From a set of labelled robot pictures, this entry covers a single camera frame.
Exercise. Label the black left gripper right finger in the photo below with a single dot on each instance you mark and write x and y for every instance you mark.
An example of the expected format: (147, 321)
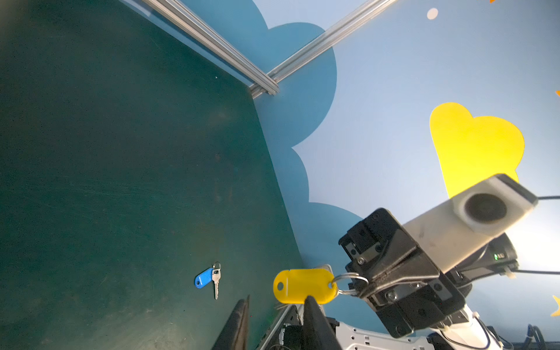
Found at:
(317, 332)

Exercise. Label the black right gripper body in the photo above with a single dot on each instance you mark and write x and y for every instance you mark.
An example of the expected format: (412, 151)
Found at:
(395, 277)

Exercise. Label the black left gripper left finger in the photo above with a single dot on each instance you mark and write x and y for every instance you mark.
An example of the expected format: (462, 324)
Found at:
(235, 333)

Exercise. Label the yellow key tag with ring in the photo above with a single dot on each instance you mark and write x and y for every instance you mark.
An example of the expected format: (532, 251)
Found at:
(295, 285)

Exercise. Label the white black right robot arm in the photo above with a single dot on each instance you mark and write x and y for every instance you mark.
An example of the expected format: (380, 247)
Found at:
(462, 330)

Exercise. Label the blue key tag with key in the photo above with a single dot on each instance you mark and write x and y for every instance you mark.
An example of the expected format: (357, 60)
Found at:
(210, 276)

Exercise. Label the green table mat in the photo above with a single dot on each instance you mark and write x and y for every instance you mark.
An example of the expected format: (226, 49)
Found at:
(129, 165)

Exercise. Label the aluminium frame right post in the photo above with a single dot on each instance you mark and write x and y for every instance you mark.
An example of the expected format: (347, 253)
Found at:
(297, 32)

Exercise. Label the aluminium frame back rail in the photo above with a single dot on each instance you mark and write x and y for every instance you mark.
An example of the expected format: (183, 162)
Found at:
(186, 20)

